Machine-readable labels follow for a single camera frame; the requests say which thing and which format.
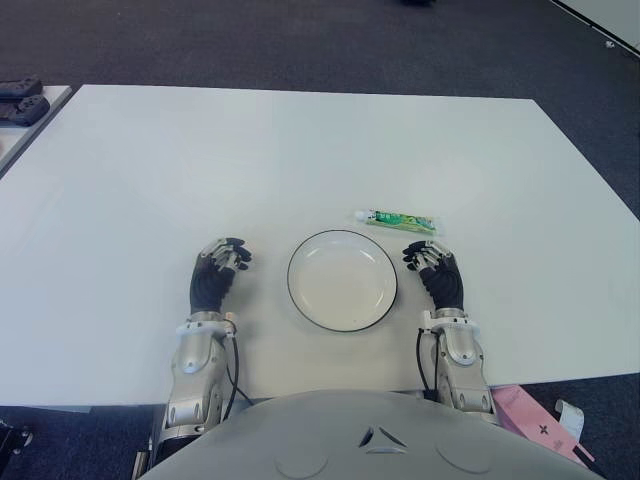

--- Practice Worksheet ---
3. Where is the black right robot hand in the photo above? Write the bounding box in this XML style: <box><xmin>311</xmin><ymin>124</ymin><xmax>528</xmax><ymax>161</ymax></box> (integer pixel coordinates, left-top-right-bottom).
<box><xmin>401</xmin><ymin>239</ymin><xmax>467</xmax><ymax>312</ymax></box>

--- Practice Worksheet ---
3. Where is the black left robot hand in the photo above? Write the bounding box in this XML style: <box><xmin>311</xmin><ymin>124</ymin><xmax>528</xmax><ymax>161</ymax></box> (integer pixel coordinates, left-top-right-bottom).
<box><xmin>189</xmin><ymin>237</ymin><xmax>254</xmax><ymax>315</ymax></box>

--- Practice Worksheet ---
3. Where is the green toothpaste tube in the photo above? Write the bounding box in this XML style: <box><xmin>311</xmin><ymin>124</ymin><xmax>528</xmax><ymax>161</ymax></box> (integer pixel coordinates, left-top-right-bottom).
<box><xmin>353</xmin><ymin>208</ymin><xmax>445</xmax><ymax>237</ymax></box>

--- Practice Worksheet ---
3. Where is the white plate with black rim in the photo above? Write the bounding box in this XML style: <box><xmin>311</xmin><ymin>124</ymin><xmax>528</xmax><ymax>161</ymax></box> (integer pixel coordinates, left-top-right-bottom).
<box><xmin>286</xmin><ymin>229</ymin><xmax>400</xmax><ymax>334</ymax></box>

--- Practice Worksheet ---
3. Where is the pink cardboard box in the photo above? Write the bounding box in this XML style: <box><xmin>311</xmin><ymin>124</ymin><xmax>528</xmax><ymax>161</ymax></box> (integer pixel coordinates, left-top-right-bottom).
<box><xmin>491</xmin><ymin>384</ymin><xmax>596</xmax><ymax>464</ymax></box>

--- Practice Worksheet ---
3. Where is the grey robot torso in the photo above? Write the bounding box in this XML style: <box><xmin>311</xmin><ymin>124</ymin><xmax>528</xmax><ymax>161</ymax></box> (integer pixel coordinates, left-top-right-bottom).
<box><xmin>142</xmin><ymin>389</ymin><xmax>596</xmax><ymax>480</ymax></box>

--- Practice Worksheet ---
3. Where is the white paper strip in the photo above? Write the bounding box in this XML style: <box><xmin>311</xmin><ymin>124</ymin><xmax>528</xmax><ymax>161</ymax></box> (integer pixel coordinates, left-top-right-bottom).
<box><xmin>554</xmin><ymin>398</ymin><xmax>586</xmax><ymax>447</ymax></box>

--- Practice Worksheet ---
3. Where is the white side table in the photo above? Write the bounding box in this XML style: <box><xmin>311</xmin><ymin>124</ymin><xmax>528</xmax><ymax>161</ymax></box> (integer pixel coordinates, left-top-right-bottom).
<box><xmin>0</xmin><ymin>84</ymin><xmax>74</xmax><ymax>174</ymax></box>

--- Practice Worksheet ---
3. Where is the black floor equipment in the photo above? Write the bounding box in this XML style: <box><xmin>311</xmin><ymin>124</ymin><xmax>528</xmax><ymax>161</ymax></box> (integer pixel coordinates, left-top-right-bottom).
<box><xmin>0</xmin><ymin>423</ymin><xmax>34</xmax><ymax>457</ymax></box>

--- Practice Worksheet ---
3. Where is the black game controller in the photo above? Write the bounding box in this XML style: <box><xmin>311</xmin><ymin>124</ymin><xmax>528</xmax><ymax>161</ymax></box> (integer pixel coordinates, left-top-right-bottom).
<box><xmin>0</xmin><ymin>74</ymin><xmax>44</xmax><ymax>99</ymax></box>
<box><xmin>0</xmin><ymin>95</ymin><xmax>51</xmax><ymax>126</ymax></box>

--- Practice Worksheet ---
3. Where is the white background table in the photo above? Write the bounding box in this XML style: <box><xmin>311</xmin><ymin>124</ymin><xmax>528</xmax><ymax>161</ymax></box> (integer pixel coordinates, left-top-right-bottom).
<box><xmin>549</xmin><ymin>0</ymin><xmax>640</xmax><ymax>59</ymax></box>

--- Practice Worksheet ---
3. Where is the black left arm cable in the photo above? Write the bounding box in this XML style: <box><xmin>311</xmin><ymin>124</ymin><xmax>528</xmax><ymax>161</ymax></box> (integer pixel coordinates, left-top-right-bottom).
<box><xmin>221</xmin><ymin>330</ymin><xmax>254</xmax><ymax>422</ymax></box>

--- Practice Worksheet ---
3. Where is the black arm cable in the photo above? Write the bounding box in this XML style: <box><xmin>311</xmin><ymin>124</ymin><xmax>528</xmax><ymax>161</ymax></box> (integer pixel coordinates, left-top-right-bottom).
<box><xmin>221</xmin><ymin>330</ymin><xmax>254</xmax><ymax>422</ymax></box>
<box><xmin>416</xmin><ymin>329</ymin><xmax>444</xmax><ymax>399</ymax></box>

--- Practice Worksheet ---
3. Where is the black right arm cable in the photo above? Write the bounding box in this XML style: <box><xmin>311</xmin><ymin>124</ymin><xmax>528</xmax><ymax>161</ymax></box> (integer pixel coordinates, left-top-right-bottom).
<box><xmin>416</xmin><ymin>329</ymin><xmax>444</xmax><ymax>399</ymax></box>

